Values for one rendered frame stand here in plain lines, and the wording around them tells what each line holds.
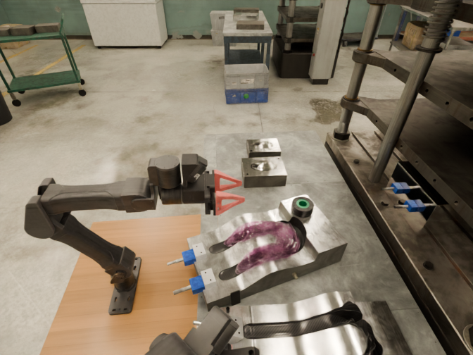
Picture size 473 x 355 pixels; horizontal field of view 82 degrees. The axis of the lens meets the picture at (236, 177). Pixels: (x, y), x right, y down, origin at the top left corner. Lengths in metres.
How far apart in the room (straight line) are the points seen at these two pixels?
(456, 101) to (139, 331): 1.24
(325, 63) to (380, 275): 4.00
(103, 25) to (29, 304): 5.97
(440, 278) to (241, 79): 3.26
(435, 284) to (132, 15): 6.69
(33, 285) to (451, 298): 2.23
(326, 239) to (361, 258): 0.19
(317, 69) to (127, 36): 4.23
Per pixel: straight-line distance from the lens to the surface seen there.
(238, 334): 0.79
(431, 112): 1.73
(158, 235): 1.15
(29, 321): 2.18
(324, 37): 4.68
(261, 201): 1.24
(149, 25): 6.91
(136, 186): 0.70
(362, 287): 1.07
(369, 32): 1.59
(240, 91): 3.96
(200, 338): 0.54
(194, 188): 0.66
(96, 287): 1.09
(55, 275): 2.28
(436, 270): 1.26
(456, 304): 1.21
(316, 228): 1.03
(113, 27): 7.16
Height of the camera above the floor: 1.67
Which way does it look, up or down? 39 degrees down
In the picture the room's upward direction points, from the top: straight up
